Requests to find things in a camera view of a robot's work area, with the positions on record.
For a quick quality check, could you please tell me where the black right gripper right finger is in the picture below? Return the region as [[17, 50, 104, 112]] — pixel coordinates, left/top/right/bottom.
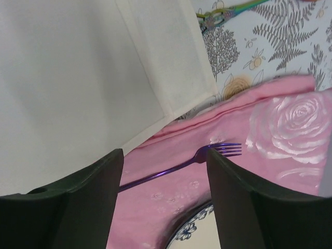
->
[[207, 149, 331, 249]]

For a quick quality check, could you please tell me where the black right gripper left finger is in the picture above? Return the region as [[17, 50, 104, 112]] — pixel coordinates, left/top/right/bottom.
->
[[1, 149, 124, 248]]

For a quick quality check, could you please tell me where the white cloth napkin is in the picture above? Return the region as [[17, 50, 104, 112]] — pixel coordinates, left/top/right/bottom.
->
[[1, 1, 217, 195]]

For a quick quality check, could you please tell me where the blue floral plate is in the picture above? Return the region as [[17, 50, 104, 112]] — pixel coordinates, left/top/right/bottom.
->
[[165, 203, 221, 249]]

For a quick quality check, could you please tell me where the purple fork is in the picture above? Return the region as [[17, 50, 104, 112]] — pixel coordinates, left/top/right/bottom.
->
[[118, 143, 242, 193]]

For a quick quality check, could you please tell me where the pink floral placemat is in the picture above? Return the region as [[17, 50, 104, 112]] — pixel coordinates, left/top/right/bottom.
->
[[107, 76, 331, 248]]

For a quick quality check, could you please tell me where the rainbow gold spoon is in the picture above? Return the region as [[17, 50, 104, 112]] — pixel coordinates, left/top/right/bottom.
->
[[196, 1, 267, 34]]

